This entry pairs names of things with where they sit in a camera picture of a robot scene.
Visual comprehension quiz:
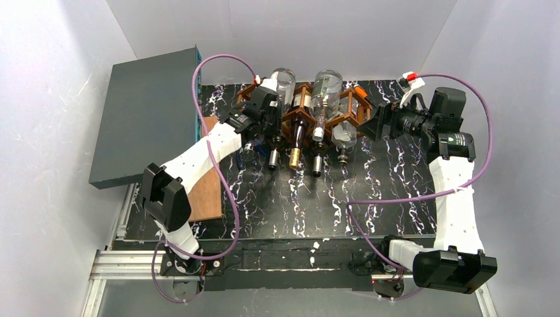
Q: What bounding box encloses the dark bottle grey cap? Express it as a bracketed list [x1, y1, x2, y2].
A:
[312, 141, 327, 178]

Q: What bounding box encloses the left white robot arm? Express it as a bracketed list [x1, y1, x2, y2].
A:
[139, 85, 282, 261]

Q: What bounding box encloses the purple cable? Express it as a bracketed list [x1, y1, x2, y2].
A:
[346, 73, 494, 302]
[151, 54, 263, 305]

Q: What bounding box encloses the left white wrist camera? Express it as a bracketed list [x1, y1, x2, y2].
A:
[254, 75, 277, 92]

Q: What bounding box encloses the dark bottle silver cap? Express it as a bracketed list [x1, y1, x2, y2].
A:
[268, 135, 286, 171]

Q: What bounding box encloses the clear square bottle dark cap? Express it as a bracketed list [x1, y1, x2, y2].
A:
[331, 97, 357, 166]

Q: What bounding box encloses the dark grey box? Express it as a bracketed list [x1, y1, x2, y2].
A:
[88, 47, 201, 190]

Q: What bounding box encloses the brown wooden wine rack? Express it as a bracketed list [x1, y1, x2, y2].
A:
[230, 77, 374, 139]

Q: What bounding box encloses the blue square glass bottle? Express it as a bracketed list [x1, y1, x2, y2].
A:
[238, 131, 265, 152]

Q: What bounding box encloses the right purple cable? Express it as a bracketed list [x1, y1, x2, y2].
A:
[346, 73, 494, 302]

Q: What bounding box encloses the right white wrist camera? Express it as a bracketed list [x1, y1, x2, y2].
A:
[396, 72, 425, 108]

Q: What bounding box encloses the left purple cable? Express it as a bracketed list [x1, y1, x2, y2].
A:
[151, 54, 263, 305]

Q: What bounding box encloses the clear bottle white neck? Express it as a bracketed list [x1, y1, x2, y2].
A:
[310, 69, 343, 142]

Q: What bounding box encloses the clear bottle black cap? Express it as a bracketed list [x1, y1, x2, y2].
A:
[271, 67, 297, 116]

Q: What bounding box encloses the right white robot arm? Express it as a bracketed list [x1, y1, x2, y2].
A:
[357, 87, 497, 294]

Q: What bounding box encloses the brown wooden board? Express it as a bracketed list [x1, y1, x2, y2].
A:
[186, 116, 223, 223]

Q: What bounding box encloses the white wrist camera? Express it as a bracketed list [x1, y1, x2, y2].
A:
[254, 75, 277, 92]
[396, 72, 425, 108]

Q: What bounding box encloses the dark bottle gold cap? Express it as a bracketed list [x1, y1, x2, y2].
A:
[289, 92, 311, 169]

